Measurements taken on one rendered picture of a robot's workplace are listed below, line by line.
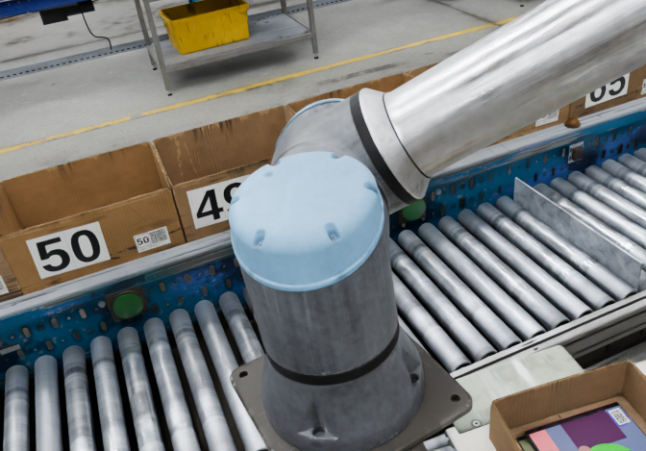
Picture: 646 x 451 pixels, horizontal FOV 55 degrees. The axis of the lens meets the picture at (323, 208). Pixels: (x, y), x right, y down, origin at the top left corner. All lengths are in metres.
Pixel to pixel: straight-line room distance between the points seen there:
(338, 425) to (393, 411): 0.06
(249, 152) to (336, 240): 1.33
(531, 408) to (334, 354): 0.69
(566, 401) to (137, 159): 1.22
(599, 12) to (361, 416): 0.47
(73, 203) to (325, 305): 1.33
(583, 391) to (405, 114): 0.76
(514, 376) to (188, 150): 1.04
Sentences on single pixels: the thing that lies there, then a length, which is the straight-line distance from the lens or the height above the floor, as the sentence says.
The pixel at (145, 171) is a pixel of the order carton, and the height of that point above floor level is 0.96.
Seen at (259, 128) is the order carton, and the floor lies 1.00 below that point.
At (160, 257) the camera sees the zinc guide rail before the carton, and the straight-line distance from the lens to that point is 1.57.
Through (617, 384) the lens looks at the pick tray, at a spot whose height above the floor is 0.79.
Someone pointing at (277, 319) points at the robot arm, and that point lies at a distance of 0.61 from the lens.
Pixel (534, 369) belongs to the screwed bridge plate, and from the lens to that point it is 1.39.
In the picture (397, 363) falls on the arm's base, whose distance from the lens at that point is 0.69.
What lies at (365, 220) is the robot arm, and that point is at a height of 1.45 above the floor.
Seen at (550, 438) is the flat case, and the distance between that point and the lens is 1.25.
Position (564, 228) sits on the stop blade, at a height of 0.76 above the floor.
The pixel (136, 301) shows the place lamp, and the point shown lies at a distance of 1.58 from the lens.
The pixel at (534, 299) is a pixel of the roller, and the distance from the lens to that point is 1.55.
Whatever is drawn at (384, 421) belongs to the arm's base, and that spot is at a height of 1.23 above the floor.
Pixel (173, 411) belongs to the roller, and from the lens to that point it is 1.40.
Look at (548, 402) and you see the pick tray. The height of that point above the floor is 0.80.
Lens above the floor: 1.77
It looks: 33 degrees down
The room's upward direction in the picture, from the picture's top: 8 degrees counter-clockwise
